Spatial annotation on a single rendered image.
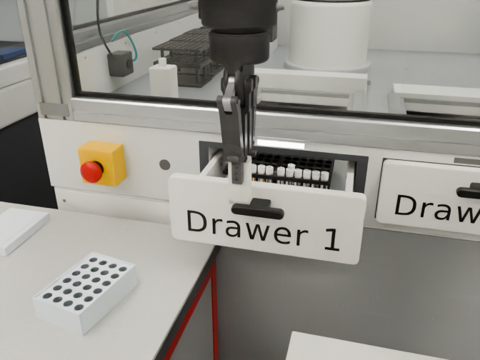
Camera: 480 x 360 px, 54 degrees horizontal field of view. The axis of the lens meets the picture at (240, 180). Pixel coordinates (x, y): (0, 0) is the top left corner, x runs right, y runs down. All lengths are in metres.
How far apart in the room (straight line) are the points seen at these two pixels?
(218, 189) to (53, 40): 0.42
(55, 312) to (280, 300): 0.45
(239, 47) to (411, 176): 0.37
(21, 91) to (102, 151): 0.64
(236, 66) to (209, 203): 0.23
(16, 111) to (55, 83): 0.54
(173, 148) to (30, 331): 0.38
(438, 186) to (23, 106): 1.12
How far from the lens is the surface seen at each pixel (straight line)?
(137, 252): 0.85
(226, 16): 0.56
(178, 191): 0.71
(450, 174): 0.80
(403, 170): 0.79
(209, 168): 0.81
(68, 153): 0.98
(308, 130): 0.79
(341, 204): 0.67
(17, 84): 1.47
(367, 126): 0.78
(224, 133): 0.59
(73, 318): 0.69
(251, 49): 0.57
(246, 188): 0.65
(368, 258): 0.89
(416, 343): 1.01
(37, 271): 0.85
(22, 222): 0.97
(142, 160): 0.90
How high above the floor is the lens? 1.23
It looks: 26 degrees down
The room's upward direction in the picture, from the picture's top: straight up
